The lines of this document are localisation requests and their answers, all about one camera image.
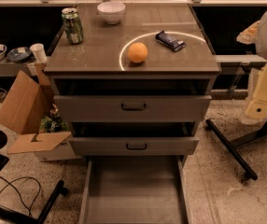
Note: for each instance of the grey bottom drawer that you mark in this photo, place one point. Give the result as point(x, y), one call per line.
point(134, 190)

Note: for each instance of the grey drawer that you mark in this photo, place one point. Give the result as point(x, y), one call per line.
point(132, 139)
point(166, 100)
point(134, 190)

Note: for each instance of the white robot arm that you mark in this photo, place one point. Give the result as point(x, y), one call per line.
point(255, 109)

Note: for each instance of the grey drawer cabinet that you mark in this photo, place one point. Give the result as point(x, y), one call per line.
point(103, 53)

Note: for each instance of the grey middle drawer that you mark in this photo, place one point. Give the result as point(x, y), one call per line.
point(132, 139)

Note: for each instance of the grey top drawer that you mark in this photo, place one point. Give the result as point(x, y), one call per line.
point(166, 100)

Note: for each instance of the orange fruit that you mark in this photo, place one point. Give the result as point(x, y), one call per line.
point(137, 52)

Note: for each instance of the dark blue snack bar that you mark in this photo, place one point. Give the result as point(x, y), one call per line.
point(169, 41)

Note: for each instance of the green snack bags in box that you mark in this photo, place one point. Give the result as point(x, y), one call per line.
point(53, 123)

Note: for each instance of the white bowl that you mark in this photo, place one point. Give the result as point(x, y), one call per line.
point(111, 12)

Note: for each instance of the open cardboard box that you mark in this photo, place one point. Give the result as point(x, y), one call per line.
point(26, 103)

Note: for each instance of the green soda can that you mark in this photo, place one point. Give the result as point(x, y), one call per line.
point(72, 25)

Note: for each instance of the white paper cup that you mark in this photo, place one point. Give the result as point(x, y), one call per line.
point(38, 50)

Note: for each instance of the blue patterned bowl right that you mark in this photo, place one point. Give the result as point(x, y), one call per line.
point(19, 55)

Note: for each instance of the grey side shelf right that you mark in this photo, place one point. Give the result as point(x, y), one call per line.
point(236, 60)

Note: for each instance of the grey side shelf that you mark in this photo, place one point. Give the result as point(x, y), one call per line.
point(236, 60)
point(11, 69)

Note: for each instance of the grey side shelf left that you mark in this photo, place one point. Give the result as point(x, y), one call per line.
point(11, 69)

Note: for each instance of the black stand right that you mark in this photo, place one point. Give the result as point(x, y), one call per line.
point(238, 142)

